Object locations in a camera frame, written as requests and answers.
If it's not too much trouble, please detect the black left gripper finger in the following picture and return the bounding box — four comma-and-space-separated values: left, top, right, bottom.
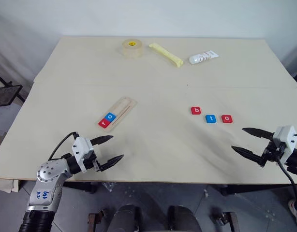
100, 154, 125, 173
90, 135, 114, 146

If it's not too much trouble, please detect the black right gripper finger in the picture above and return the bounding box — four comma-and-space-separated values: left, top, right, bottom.
231, 145, 264, 167
242, 127, 275, 140

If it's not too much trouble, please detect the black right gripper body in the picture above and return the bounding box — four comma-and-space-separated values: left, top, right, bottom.
259, 138, 285, 168

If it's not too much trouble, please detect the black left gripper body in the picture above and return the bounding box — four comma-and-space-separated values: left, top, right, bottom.
90, 139, 103, 173

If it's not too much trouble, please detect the wooden letter tray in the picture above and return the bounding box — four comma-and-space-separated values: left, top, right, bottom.
95, 96, 138, 132

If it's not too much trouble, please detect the clear plastic bag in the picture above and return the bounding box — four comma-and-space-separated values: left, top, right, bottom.
102, 182, 116, 193

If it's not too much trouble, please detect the dark rounded shape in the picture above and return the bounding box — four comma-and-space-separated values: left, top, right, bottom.
107, 204, 143, 232
167, 205, 200, 232

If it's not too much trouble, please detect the beige tape roll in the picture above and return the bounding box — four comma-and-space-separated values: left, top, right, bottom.
121, 38, 143, 59

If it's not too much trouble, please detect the white cream tube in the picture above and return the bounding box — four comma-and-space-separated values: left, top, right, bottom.
189, 49, 220, 65

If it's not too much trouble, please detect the yellow long packet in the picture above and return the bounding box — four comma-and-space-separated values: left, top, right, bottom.
148, 42, 184, 69

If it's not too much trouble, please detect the black flat panel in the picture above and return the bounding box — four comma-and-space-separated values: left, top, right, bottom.
0, 84, 23, 108

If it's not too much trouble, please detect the black stand rod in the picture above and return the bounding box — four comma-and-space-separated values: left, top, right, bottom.
0, 68, 26, 102

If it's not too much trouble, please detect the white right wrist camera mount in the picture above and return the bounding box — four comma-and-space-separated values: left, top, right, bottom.
272, 125, 297, 165

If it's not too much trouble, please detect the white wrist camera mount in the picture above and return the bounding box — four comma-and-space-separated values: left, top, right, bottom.
272, 125, 297, 165
71, 136, 95, 174

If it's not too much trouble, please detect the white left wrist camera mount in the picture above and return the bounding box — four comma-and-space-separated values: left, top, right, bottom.
71, 136, 95, 174

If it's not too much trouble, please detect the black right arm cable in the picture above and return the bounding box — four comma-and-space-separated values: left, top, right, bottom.
275, 145, 297, 208

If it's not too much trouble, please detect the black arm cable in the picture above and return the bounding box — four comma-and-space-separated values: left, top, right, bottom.
47, 131, 79, 161
275, 145, 297, 208

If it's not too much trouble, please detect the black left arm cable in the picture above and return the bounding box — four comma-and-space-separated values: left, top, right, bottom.
47, 131, 79, 161

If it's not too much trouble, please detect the rusty metal bracket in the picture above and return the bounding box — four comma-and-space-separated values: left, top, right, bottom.
212, 211, 241, 232
88, 209, 107, 232

